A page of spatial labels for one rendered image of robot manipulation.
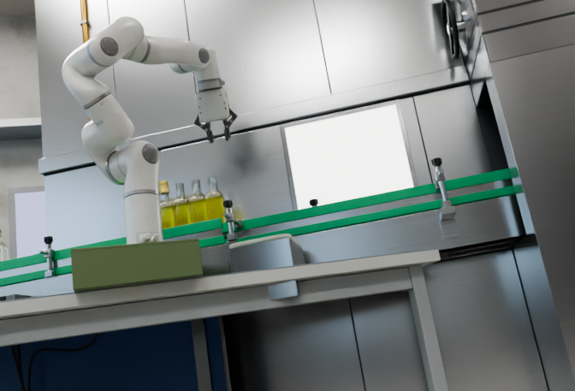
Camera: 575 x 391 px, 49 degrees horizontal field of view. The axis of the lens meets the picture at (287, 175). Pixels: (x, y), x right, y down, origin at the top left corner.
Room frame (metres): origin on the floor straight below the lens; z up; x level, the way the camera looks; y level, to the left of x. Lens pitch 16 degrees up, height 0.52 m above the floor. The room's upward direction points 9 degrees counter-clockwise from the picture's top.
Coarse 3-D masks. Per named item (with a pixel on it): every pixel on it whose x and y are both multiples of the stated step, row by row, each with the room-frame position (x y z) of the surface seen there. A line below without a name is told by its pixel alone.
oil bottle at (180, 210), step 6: (180, 198) 2.04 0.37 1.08; (186, 198) 2.04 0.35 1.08; (174, 204) 2.04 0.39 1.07; (180, 204) 2.04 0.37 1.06; (186, 204) 2.03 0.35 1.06; (174, 210) 2.04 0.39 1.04; (180, 210) 2.04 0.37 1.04; (186, 210) 2.03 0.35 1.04; (174, 216) 2.04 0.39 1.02; (180, 216) 2.04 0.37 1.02; (186, 216) 2.03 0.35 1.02; (174, 222) 2.04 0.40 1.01; (180, 222) 2.04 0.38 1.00; (186, 222) 2.04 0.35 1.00
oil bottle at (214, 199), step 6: (210, 192) 2.03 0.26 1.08; (216, 192) 2.02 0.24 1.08; (210, 198) 2.02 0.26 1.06; (216, 198) 2.02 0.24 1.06; (222, 198) 2.04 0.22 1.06; (210, 204) 2.02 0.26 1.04; (216, 204) 2.02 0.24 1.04; (222, 204) 2.03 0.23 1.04; (210, 210) 2.02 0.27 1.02; (216, 210) 2.02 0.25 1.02; (222, 210) 2.02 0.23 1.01; (210, 216) 2.02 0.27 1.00; (216, 216) 2.02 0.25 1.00; (222, 216) 2.02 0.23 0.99; (222, 222) 2.02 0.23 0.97
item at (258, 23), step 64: (64, 0) 2.28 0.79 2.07; (128, 0) 2.24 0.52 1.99; (192, 0) 2.20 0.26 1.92; (256, 0) 2.16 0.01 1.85; (320, 0) 2.13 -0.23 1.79; (384, 0) 2.10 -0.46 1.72; (128, 64) 2.24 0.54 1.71; (256, 64) 2.17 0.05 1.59; (320, 64) 2.14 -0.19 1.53; (384, 64) 2.10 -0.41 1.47; (448, 64) 2.07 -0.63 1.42; (64, 128) 2.28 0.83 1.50; (192, 128) 2.19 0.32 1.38; (256, 128) 2.18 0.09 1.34; (448, 128) 2.08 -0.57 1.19; (64, 192) 2.28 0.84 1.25; (448, 256) 2.10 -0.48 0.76
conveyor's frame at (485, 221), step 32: (384, 224) 1.91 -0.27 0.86; (416, 224) 1.90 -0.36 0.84; (480, 224) 1.87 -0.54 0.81; (512, 224) 1.86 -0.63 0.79; (224, 256) 1.89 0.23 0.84; (320, 256) 1.94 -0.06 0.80; (352, 256) 1.93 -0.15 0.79; (0, 288) 1.99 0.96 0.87; (32, 288) 1.98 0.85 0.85; (64, 288) 1.96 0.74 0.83
